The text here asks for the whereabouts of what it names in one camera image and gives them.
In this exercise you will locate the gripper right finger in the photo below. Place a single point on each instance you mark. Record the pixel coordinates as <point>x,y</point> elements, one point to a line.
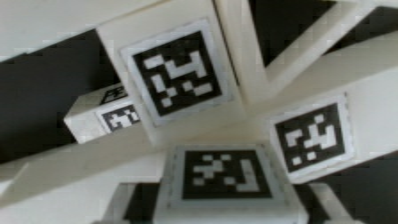
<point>334,209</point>

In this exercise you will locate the white chair back frame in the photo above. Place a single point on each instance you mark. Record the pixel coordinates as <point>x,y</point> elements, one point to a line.
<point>274,90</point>

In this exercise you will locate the white chair leg with marker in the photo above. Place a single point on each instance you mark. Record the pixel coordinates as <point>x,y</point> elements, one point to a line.
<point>224,187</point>

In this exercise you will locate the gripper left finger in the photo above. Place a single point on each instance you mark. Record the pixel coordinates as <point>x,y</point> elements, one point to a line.
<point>114,216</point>

